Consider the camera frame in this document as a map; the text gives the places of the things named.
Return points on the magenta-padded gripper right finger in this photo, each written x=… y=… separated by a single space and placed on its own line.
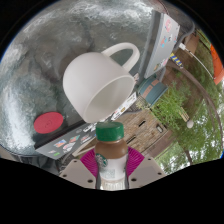
x=146 y=171

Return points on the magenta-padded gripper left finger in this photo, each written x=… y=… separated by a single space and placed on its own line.
x=78 y=173

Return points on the green-capped coffee drink bottle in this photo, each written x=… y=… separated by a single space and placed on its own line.
x=111 y=150

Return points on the black laptop with stickers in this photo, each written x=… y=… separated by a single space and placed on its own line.
x=63 y=143

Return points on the flat round red coaster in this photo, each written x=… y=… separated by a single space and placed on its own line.
x=48 y=122

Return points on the white sticker sheet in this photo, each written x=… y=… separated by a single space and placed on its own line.
x=125 y=108

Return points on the potted plant in blue pot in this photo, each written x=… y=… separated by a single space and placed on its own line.
x=151 y=91

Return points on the white ceramic mug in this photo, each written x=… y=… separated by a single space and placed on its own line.
x=90 y=80

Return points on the blue yellow striped cone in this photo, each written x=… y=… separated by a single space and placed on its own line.
x=176 y=59

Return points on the silver laptop with stickers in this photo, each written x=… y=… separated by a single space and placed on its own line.
x=163 y=43

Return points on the orange patio umbrella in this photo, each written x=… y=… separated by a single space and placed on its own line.
x=218 y=63

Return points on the globe-topped lamp post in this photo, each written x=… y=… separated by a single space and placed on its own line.
x=189 y=123

